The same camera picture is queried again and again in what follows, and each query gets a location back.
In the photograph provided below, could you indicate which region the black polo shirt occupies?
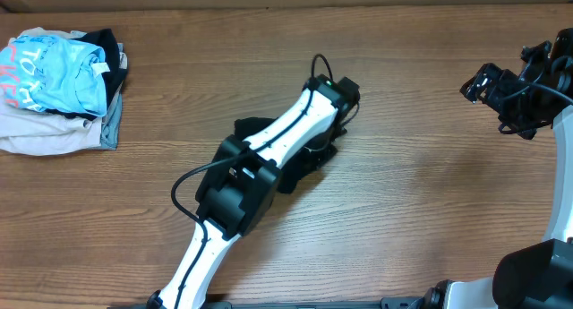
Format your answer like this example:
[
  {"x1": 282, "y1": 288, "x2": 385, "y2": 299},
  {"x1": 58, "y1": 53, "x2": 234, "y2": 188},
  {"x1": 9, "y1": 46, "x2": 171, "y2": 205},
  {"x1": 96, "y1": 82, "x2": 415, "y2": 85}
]
[{"x1": 234, "y1": 117, "x2": 338, "y2": 194}]

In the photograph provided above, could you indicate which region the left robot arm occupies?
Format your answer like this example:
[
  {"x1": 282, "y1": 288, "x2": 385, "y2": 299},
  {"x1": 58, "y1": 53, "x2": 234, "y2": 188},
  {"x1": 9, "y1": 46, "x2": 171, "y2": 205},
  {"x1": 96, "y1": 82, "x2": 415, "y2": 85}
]
[{"x1": 146, "y1": 74, "x2": 360, "y2": 308}]

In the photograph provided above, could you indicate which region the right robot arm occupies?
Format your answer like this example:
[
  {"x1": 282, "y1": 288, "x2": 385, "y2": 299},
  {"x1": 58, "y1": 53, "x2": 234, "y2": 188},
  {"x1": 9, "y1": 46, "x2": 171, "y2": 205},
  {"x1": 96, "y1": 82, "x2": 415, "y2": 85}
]
[{"x1": 409, "y1": 29, "x2": 572, "y2": 309}]

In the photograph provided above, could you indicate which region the black folded garment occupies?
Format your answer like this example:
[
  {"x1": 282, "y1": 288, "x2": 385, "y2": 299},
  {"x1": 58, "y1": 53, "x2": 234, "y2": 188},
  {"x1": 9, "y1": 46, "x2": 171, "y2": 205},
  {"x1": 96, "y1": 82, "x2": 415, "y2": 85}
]
[{"x1": 73, "y1": 29, "x2": 128, "y2": 111}]

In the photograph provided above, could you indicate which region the grey-blue folded garment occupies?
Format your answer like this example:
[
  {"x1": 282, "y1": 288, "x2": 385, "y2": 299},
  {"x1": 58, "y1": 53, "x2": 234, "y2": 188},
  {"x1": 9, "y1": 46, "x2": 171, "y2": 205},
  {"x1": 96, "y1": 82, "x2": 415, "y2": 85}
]
[{"x1": 100, "y1": 91, "x2": 123, "y2": 150}]

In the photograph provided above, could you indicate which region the light blue printed shirt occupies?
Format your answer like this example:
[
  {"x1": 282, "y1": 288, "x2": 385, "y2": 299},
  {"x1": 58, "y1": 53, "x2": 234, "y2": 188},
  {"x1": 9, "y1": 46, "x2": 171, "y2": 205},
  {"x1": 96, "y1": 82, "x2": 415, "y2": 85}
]
[{"x1": 1, "y1": 35, "x2": 109, "y2": 117}]

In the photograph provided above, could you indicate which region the beige folded garment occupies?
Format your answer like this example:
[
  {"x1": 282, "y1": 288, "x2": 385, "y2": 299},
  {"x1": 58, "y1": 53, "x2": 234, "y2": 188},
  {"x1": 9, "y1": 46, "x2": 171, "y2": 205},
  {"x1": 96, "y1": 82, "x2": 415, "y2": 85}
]
[{"x1": 0, "y1": 27, "x2": 105, "y2": 157}]

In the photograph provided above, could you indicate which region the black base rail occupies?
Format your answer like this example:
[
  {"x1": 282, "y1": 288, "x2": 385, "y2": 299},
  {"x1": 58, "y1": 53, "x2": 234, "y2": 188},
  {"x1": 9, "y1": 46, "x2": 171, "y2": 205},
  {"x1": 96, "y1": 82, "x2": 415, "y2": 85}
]
[{"x1": 107, "y1": 295, "x2": 449, "y2": 309}]

